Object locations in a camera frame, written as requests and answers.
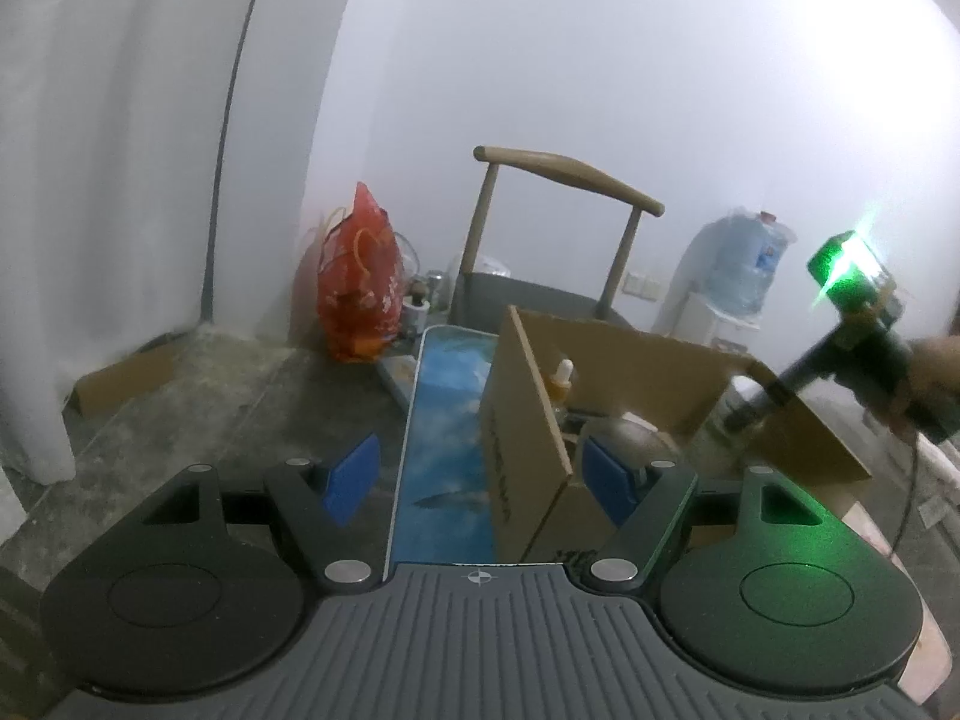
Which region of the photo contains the person right hand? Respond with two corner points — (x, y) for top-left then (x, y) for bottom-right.
(890, 335), (960, 429)

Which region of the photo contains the brown cardboard box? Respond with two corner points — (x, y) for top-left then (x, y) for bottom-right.
(476, 304), (877, 566)

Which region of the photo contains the blue water jug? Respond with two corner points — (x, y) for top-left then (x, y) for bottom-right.
(701, 210), (796, 317)

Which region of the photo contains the white water dispenser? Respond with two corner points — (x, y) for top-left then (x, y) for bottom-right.
(670, 293), (760, 353)

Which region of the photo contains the dropper bottle orange liquid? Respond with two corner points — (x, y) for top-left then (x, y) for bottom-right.
(545, 358), (574, 413)

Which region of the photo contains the red plastic bag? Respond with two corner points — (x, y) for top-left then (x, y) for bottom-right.
(317, 182), (407, 362)

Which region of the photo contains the flat cardboard on floor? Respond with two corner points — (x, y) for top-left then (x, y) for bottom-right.
(70, 343), (176, 418)

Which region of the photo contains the wooden chair dark seat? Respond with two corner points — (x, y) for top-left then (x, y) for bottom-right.
(448, 145), (665, 333)

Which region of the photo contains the white curtain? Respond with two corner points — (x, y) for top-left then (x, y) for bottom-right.
(2, 0), (348, 486)

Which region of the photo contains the black cable along curtain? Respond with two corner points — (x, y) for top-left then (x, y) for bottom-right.
(198, 0), (278, 324)

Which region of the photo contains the white wall socket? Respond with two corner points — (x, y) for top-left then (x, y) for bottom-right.
(622, 271), (662, 302)

